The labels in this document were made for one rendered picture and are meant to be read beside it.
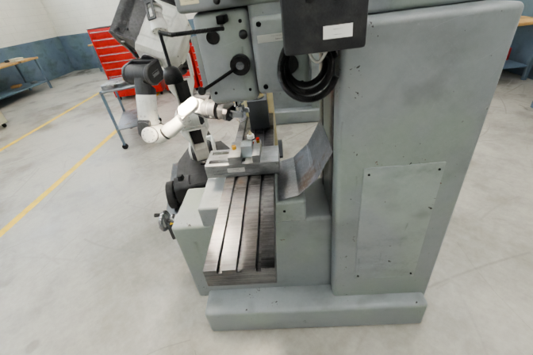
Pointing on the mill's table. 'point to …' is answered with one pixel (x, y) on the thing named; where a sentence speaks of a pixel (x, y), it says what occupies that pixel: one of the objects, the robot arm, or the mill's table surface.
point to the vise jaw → (235, 154)
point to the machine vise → (258, 163)
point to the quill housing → (227, 86)
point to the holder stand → (258, 112)
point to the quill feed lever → (240, 65)
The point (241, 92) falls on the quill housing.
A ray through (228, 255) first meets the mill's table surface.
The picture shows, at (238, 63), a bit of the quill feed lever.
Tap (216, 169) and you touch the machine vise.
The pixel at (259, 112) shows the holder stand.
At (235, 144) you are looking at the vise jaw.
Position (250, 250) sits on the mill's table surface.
